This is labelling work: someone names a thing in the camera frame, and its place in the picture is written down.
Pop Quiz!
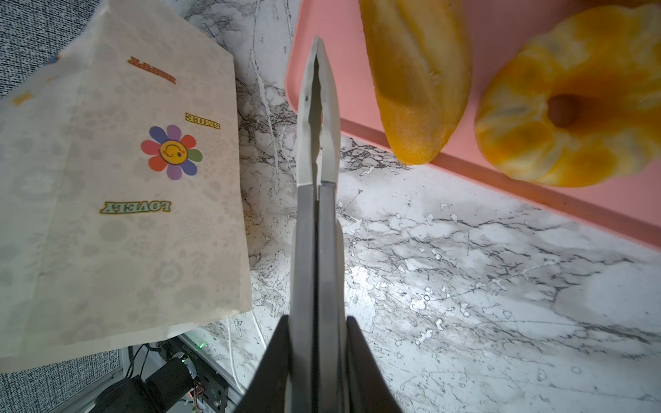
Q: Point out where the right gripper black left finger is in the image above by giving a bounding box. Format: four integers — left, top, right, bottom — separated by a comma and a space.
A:
235, 315, 291, 413

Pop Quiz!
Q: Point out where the round pumpkin-shaped fake bread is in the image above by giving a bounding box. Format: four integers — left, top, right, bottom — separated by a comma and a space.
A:
474, 4, 660, 188

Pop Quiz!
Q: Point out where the white paper bag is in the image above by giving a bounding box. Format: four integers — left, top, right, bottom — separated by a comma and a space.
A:
1, 1, 252, 373

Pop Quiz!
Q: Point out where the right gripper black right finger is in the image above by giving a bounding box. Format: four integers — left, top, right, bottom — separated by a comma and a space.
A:
347, 317, 403, 413

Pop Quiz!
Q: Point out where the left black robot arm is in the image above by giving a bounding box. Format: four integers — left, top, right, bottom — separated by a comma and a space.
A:
91, 358, 195, 413

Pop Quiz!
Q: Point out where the pink plastic tray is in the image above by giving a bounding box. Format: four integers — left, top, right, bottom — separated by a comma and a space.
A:
285, 0, 661, 249

